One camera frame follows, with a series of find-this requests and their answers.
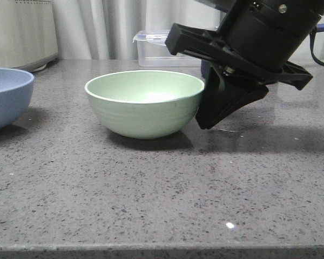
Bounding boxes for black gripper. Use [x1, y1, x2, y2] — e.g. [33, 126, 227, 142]
[165, 1, 322, 130]

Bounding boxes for light green bowl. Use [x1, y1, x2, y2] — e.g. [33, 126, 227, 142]
[84, 70, 205, 139]

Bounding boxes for light blue bowl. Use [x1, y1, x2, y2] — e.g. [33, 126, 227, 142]
[0, 68, 35, 129]

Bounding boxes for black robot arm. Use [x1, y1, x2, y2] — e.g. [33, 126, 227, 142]
[165, 1, 324, 129]

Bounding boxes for dark blue saucepan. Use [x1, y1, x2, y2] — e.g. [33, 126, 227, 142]
[200, 23, 324, 79]

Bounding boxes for clear plastic food container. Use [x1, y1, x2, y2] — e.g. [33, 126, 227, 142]
[133, 29, 201, 67]

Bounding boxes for cream white kitchen appliance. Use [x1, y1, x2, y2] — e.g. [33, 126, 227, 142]
[0, 1, 58, 71]

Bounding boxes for dark blue cable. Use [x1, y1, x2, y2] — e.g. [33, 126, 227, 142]
[309, 26, 324, 68]

